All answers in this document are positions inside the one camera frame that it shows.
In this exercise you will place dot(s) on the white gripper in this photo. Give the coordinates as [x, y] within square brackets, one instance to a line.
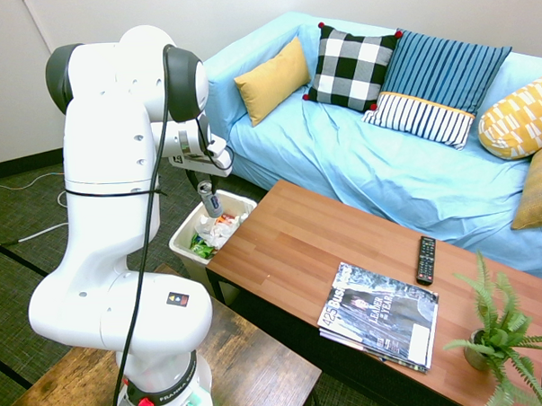
[197, 163]

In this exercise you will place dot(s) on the silver drink can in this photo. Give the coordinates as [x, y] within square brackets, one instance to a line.
[211, 201]

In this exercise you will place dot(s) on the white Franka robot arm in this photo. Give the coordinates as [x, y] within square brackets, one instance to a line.
[108, 174]

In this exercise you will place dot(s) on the orange wrapper trash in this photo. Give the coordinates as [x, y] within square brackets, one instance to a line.
[227, 219]

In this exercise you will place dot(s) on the crumpled white paper trash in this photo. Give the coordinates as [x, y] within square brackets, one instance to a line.
[218, 232]

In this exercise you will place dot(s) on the white plastic trash bin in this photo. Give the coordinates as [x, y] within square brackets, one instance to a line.
[183, 245]

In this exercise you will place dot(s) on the green snack wrapper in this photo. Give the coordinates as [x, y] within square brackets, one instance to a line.
[200, 248]

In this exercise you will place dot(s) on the wooden coffee table black legs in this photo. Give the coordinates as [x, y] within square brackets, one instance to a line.
[272, 239]

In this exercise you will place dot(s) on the plain mustard yellow pillow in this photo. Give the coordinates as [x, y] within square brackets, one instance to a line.
[274, 81]

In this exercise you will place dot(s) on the sofa with light blue cover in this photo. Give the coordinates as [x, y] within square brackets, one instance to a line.
[387, 180]

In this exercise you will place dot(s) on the black white checkered pillow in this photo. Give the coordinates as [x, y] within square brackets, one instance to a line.
[350, 69]

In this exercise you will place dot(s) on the dark rustic wooden table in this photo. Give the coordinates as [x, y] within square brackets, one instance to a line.
[260, 370]

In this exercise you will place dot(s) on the black floor bar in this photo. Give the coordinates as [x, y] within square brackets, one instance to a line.
[10, 371]
[17, 258]

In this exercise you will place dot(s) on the stack of magazines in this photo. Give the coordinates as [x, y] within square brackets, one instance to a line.
[379, 315]

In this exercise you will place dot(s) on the black TV remote control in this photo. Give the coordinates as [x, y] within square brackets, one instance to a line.
[426, 259]

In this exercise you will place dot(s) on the magazine under cover magazine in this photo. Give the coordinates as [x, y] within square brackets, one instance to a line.
[372, 353]

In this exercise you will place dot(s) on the blue striped pillow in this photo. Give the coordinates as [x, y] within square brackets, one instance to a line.
[441, 74]

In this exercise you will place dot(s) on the yellow white patterned pillow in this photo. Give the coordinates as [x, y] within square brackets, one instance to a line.
[519, 120]

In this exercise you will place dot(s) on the small grey plant pot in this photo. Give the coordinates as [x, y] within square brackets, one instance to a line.
[475, 356]

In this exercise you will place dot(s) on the green fern plant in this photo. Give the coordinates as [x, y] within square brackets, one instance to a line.
[496, 323]

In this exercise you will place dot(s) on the mustard woven pillow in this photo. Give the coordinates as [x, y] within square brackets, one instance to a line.
[540, 187]

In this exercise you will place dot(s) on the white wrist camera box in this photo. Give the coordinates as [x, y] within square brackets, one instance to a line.
[217, 147]

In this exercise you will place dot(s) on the black wall baseboard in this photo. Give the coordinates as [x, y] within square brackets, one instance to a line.
[22, 164]

